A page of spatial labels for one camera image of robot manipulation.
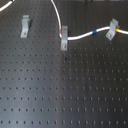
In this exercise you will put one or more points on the middle grey cable clip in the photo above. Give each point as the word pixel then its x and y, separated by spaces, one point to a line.
pixel 64 39

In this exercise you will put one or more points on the grey cable clip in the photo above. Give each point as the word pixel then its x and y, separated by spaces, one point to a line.
pixel 114 24
pixel 64 39
pixel 25 26

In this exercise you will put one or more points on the right grey cable clip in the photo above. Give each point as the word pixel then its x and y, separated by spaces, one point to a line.
pixel 114 24

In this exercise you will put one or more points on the left grey cable clip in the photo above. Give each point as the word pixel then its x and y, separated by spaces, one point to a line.
pixel 25 26

